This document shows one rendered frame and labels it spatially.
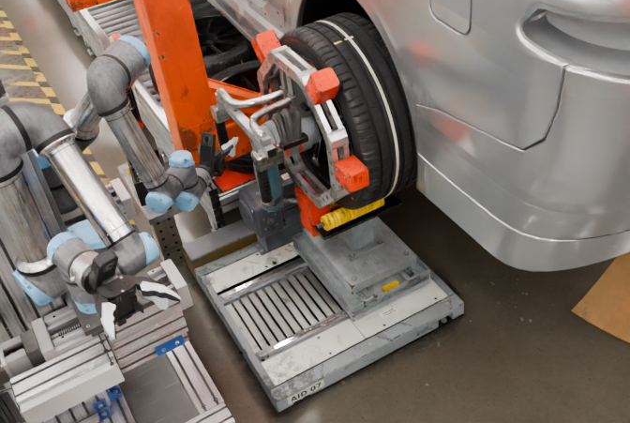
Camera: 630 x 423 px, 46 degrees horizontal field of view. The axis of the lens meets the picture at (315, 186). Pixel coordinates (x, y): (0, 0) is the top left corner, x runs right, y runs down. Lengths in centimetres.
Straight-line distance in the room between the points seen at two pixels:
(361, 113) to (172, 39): 79
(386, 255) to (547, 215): 110
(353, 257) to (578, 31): 145
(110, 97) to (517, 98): 108
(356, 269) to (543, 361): 77
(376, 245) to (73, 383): 136
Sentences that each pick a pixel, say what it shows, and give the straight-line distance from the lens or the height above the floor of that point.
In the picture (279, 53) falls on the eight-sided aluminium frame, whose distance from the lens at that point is 246.
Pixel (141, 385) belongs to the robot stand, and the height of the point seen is 21.
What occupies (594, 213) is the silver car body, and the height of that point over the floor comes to 102.
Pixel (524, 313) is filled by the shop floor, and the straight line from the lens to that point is 305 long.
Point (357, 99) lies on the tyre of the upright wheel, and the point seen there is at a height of 106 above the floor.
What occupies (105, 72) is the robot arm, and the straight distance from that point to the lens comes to 212.
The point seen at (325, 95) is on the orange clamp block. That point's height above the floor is 110.
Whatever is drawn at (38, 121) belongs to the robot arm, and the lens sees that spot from 177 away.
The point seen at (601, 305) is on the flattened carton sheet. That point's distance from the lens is 312.
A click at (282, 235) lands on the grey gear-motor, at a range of 328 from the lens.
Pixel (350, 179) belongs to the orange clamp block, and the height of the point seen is 87.
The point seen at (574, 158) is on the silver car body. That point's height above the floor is 119.
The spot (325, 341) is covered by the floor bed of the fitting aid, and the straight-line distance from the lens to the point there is 285.
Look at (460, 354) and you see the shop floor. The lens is 290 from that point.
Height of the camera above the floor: 228
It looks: 39 degrees down
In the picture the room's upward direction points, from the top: 8 degrees counter-clockwise
